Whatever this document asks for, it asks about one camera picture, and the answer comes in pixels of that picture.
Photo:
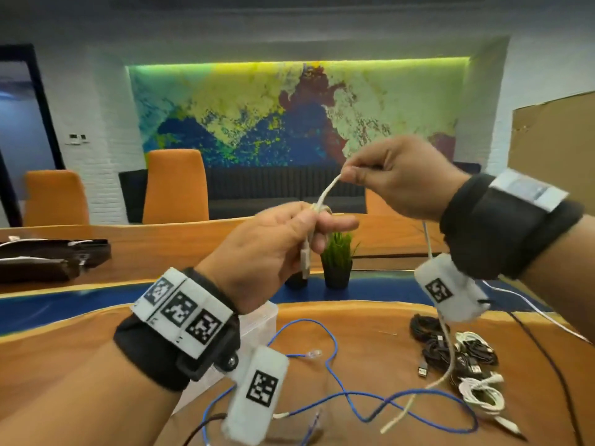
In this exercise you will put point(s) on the clear plastic container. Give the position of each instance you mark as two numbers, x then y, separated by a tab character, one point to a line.
260	320

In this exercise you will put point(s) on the person's left hand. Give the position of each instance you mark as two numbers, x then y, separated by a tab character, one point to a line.
260	260

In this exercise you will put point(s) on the person's left forearm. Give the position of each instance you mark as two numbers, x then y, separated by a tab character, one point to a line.
83	404

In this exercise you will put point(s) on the black travel mug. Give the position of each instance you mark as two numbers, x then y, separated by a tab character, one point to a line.
296	279

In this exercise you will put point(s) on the colourful abstract wall painting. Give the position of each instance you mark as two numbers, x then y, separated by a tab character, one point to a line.
232	111

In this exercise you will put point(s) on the black left wristband with markers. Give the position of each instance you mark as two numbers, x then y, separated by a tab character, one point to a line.
139	348

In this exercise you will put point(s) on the person's right hand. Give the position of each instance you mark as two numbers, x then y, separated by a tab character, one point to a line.
409	176

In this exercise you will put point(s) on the wooden table with blue inlay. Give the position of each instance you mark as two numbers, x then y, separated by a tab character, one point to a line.
372	320

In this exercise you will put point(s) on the green potted plant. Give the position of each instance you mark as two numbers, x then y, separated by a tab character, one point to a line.
337	255

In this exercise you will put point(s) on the black sofa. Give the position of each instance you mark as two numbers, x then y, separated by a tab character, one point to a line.
260	185

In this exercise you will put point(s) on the dark framed glass door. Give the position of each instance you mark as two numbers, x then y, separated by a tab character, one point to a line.
23	130

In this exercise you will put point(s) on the orange chair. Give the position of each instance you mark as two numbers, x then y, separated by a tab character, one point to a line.
376	204
56	195
176	185

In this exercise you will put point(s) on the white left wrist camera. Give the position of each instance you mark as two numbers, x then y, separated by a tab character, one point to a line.
241	422

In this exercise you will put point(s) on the white wall thermostat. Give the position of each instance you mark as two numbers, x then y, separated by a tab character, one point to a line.
73	138

